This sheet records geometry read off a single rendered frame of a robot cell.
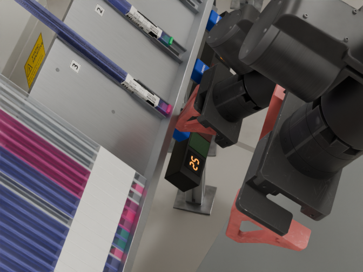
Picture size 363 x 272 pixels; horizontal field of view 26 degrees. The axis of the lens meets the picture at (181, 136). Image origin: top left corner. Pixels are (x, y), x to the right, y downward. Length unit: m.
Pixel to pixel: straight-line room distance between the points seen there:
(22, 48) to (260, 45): 0.92
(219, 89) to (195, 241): 0.84
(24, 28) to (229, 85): 0.50
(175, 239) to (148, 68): 0.77
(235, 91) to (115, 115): 0.17
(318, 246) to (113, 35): 0.42
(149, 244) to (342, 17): 1.34
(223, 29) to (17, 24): 0.54
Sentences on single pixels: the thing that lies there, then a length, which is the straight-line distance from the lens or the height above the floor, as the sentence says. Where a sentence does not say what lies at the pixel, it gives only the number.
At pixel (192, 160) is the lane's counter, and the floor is 0.66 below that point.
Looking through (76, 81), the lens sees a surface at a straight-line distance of 1.03.
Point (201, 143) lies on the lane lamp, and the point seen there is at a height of 0.66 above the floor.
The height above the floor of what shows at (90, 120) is 0.79.
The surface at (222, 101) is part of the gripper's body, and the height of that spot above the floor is 0.80.
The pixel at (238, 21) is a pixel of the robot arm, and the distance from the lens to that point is 0.95.
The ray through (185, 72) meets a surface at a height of 0.74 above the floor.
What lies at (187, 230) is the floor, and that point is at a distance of 1.84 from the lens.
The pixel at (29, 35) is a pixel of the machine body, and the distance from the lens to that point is 1.43.
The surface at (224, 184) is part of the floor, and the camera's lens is 1.92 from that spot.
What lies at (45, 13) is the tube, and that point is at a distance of 1.04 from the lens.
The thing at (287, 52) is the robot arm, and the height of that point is 1.20.
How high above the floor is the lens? 1.57
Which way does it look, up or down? 52 degrees down
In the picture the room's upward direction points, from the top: straight up
